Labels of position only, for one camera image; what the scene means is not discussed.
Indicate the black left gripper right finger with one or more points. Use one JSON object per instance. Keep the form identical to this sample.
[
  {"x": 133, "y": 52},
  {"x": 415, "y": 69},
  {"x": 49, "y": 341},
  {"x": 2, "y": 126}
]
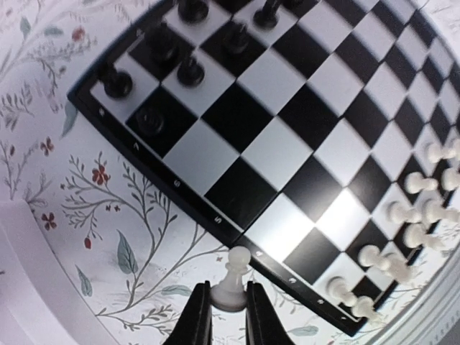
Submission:
[{"x": 263, "y": 327}]

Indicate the black chess rook corner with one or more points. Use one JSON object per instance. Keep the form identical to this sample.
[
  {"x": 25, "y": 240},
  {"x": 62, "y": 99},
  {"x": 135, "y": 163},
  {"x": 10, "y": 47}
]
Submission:
[{"x": 117, "y": 84}]

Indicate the white chess knight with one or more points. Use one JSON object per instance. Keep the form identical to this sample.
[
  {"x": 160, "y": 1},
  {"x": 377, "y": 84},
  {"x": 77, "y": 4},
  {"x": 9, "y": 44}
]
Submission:
[{"x": 399, "y": 270}]

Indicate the black chess knight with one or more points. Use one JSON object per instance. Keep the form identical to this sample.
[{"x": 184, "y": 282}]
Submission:
[{"x": 162, "y": 44}]

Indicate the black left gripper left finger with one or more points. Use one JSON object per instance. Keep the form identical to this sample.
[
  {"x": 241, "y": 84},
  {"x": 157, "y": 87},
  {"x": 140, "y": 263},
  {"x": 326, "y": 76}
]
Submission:
[{"x": 194, "y": 326}]

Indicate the black white chessboard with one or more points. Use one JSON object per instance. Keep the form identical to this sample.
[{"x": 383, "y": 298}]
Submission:
[{"x": 295, "y": 148}]

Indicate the aluminium front rail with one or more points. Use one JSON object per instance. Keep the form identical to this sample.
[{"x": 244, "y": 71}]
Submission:
[{"x": 424, "y": 311}]

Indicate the floral patterned table mat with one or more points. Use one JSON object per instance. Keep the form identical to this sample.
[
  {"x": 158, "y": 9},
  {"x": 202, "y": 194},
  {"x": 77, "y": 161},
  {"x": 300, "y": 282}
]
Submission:
[{"x": 132, "y": 254}]

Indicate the black chess bishop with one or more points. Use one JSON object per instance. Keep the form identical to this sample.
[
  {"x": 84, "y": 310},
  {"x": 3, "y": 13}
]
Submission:
[{"x": 193, "y": 11}]

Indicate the white chess piece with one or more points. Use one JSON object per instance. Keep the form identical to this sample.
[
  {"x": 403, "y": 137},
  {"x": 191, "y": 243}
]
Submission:
[
  {"x": 371, "y": 256},
  {"x": 450, "y": 179},
  {"x": 433, "y": 211}
]

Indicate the white plastic tray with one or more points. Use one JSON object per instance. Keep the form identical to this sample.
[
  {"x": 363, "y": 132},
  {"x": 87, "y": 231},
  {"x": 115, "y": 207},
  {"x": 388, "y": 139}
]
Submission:
[{"x": 37, "y": 297}]

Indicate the black chess pawn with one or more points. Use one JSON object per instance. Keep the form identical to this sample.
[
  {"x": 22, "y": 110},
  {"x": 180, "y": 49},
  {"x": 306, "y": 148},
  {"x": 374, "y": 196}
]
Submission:
[
  {"x": 150, "y": 122},
  {"x": 266, "y": 17},
  {"x": 237, "y": 39},
  {"x": 190, "y": 72}
]

